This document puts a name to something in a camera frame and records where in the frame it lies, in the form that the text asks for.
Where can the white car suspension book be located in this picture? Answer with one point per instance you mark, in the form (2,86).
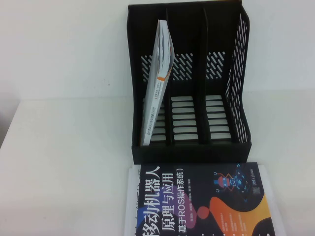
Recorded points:
(136,177)

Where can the dark robot textbook colourful cover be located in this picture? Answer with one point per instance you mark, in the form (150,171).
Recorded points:
(221,209)

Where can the black plastic book stand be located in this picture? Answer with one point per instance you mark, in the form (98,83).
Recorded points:
(187,152)

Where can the white book with orange stripe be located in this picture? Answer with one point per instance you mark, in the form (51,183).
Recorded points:
(155,98)

